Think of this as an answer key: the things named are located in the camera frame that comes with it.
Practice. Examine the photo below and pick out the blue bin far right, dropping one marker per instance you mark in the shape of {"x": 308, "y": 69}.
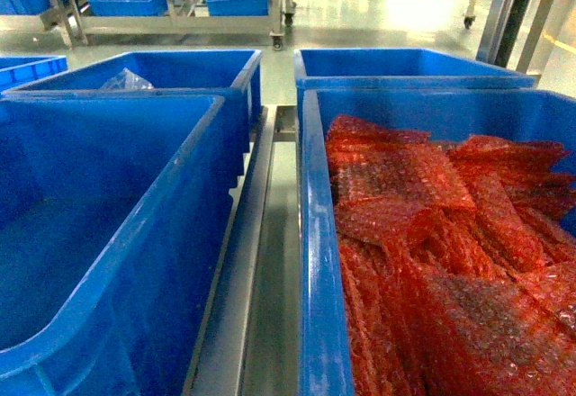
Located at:
{"x": 397, "y": 68}

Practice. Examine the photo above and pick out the blue bin far left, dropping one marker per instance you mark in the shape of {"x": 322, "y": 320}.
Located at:
{"x": 231, "y": 73}

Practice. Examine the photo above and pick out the steel shelf rack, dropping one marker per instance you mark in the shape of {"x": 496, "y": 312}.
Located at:
{"x": 248, "y": 342}

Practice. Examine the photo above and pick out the empty blue bin near left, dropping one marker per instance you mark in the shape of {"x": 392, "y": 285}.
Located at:
{"x": 113, "y": 212}

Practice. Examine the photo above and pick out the blue bin with bubble wrap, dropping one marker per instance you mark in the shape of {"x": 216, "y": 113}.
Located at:
{"x": 452, "y": 114}

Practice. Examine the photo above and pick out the clear plastic bag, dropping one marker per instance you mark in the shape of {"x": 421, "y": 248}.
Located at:
{"x": 127, "y": 80}

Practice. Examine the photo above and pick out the red bubble wrap bags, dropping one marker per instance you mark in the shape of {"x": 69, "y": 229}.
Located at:
{"x": 458, "y": 275}

